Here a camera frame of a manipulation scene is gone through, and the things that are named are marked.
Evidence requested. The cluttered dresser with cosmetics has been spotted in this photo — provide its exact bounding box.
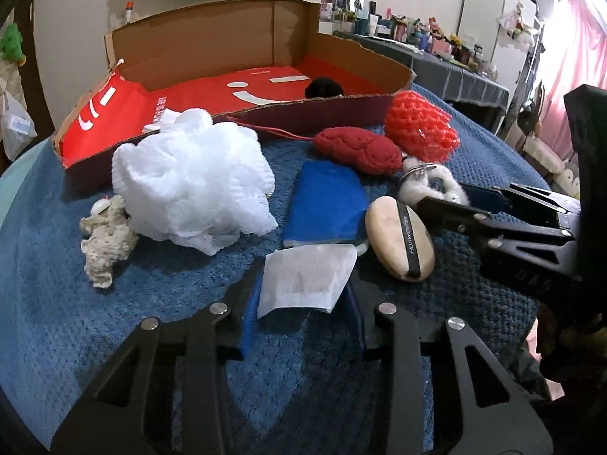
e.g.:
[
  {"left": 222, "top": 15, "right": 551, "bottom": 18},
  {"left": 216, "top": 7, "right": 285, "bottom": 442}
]
[{"left": 320, "top": 0, "right": 498, "bottom": 77}]

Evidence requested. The beige powder puff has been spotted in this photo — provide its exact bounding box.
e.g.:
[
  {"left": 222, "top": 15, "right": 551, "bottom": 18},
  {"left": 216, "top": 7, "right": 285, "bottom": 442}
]
[{"left": 365, "top": 196, "right": 436, "bottom": 282}]

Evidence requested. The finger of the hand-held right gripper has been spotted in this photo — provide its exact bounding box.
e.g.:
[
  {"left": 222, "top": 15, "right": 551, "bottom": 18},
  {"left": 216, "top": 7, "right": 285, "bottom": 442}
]
[
  {"left": 417, "top": 196, "right": 577, "bottom": 249},
  {"left": 462, "top": 182, "right": 579, "bottom": 228}
]

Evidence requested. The black fuzzy ball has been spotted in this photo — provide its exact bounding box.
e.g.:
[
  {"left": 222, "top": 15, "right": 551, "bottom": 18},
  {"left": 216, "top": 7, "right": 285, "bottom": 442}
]
[{"left": 305, "top": 76, "right": 344, "bottom": 99}]

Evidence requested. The white mesh bath pouf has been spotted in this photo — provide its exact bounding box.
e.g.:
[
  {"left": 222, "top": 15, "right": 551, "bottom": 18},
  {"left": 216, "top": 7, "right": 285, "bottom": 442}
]
[{"left": 111, "top": 108, "right": 278, "bottom": 256}]

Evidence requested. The cream scrunchie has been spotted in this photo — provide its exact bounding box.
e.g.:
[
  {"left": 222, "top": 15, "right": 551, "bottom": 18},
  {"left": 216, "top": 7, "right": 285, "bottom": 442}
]
[{"left": 80, "top": 194, "right": 139, "bottom": 289}]

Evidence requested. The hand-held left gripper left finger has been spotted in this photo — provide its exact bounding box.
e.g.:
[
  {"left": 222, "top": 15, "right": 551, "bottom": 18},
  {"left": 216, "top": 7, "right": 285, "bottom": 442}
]
[{"left": 50, "top": 263, "right": 266, "bottom": 455}]

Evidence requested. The cream padded object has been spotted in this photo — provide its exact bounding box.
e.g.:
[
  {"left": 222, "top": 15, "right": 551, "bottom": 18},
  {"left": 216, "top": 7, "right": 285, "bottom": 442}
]
[{"left": 522, "top": 135, "right": 582, "bottom": 197}]

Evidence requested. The white plastic bag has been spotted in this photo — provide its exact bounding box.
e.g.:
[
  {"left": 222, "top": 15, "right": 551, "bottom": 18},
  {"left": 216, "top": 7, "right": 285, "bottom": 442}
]
[{"left": 0, "top": 90, "right": 38, "bottom": 162}]

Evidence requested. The teal bed sheet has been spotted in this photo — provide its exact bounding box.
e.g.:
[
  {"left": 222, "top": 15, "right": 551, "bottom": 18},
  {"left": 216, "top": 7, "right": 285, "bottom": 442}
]
[{"left": 0, "top": 142, "right": 53, "bottom": 228}]

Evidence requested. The white wardrobe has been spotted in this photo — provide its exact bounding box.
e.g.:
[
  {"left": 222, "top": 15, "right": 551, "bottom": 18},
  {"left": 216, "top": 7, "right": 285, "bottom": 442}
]
[{"left": 458, "top": 0, "right": 541, "bottom": 100}]

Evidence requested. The blue sponge cloth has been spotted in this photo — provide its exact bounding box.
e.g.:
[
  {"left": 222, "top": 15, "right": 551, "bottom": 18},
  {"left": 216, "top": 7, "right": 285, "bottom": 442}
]
[{"left": 282, "top": 160, "right": 370, "bottom": 249}]

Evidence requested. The red foam net sleeve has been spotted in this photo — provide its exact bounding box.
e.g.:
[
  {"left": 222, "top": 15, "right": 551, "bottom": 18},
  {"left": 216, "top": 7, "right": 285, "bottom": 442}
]
[{"left": 384, "top": 91, "right": 460, "bottom": 162}]

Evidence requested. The cardboard box with red lining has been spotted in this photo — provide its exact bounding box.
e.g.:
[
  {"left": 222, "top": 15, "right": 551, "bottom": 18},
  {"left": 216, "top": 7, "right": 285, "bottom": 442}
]
[{"left": 52, "top": 0, "right": 417, "bottom": 185}]

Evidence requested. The green plush toy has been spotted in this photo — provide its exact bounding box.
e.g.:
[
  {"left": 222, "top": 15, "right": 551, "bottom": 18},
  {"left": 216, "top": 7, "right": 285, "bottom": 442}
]
[{"left": 0, "top": 23, "right": 27, "bottom": 64}]

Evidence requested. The clear packet with white tissue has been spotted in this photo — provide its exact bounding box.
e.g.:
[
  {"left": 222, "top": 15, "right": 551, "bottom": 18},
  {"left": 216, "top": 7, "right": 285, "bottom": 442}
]
[{"left": 257, "top": 244, "right": 358, "bottom": 319}]

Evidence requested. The red knitted pouch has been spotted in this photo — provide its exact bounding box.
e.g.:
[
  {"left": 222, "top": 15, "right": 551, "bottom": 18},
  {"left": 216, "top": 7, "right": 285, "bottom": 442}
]
[{"left": 226, "top": 115, "right": 404, "bottom": 174}]

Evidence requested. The white fluffy plush keychain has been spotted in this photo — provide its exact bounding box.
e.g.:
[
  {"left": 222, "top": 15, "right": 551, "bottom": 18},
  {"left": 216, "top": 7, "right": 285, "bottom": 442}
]
[{"left": 397, "top": 156, "right": 470, "bottom": 207}]

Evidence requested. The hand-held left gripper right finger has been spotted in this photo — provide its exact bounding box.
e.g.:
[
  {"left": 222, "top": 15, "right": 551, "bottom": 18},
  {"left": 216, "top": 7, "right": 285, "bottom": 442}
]
[{"left": 346, "top": 284, "right": 555, "bottom": 455}]

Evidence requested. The blue towel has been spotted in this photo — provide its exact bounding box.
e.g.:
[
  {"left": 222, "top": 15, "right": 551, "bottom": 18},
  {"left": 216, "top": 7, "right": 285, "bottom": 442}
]
[{"left": 0, "top": 83, "right": 555, "bottom": 455}]

